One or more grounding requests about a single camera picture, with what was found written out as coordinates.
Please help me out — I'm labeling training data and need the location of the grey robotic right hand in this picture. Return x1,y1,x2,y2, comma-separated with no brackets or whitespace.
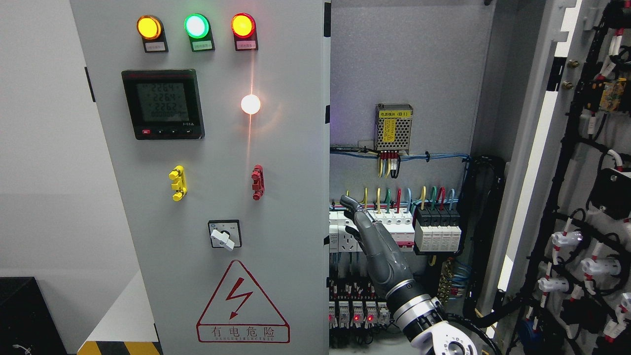
341,195,413,299

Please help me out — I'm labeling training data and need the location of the grey cabinet door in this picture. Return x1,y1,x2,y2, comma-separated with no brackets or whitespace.
70,0,330,355
474,0,630,355

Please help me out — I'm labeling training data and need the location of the red indicator lamp left door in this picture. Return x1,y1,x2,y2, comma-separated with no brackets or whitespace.
231,13,258,51

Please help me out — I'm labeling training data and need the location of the green indicator lamp left door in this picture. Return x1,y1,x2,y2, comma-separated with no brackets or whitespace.
183,13,215,52

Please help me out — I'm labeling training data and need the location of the yellow indicator lamp left door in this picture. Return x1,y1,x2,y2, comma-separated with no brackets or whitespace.
136,14,168,53

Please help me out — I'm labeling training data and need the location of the white socket breaker row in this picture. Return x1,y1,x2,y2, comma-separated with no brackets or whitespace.
329,211,415,253

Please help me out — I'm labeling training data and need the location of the relay terminal block row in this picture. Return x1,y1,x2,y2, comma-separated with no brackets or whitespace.
326,276,394,330

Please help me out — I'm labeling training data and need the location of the black white surge protector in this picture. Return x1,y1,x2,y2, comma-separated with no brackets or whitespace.
413,208,462,256

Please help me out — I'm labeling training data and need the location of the perforated metal power supply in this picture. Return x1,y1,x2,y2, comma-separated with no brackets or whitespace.
374,103,413,151

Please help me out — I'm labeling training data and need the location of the red electric hazard sticker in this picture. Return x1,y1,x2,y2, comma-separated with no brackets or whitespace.
196,260,290,343

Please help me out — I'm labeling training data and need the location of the black digital power meter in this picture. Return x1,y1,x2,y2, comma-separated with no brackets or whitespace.
121,68,205,140

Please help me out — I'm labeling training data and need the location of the black wire loom right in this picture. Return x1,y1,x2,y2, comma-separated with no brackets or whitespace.
462,156,523,329

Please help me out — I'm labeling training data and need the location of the red terminal post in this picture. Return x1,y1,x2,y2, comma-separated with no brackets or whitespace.
251,164,265,201

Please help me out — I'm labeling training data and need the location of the white rotary selector switch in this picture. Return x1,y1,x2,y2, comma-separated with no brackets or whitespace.
208,219,243,251

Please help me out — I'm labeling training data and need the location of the yellow terminal post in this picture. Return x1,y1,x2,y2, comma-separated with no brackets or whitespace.
168,165,187,202

